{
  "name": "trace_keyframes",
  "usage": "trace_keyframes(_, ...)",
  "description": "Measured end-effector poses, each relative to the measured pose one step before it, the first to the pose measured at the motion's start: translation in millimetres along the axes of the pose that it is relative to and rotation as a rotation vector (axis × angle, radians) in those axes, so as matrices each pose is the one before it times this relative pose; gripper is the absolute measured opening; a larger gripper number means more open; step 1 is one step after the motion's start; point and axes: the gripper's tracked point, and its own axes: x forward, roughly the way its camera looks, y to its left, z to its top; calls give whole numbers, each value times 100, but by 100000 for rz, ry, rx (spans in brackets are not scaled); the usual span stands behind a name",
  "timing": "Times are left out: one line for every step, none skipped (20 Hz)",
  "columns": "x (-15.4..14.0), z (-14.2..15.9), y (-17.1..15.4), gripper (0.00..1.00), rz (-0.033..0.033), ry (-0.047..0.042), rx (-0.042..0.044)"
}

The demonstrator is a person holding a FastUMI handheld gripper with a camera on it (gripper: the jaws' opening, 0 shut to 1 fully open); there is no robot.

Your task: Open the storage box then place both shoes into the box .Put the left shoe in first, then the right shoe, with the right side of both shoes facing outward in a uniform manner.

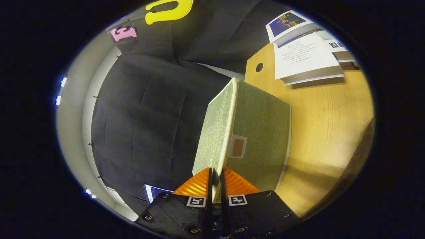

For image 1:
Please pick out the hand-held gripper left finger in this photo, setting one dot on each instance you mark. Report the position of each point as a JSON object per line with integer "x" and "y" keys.
{"x": 179, "y": 215}

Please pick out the small ceiling light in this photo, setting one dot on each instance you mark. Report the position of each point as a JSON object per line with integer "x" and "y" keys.
{"x": 60, "y": 91}

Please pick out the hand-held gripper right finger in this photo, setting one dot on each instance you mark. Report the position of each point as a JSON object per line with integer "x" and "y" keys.
{"x": 259, "y": 212}

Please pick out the book with night photo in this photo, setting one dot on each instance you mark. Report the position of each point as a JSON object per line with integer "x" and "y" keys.
{"x": 287, "y": 23}

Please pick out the blue white printed paper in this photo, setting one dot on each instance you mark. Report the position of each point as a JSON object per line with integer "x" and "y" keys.
{"x": 156, "y": 192}

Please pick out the white book with text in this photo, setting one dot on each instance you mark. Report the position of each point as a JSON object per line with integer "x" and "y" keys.
{"x": 305, "y": 56}

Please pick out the green fabric storage box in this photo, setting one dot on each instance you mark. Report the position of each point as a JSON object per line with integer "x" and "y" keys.
{"x": 262, "y": 126}

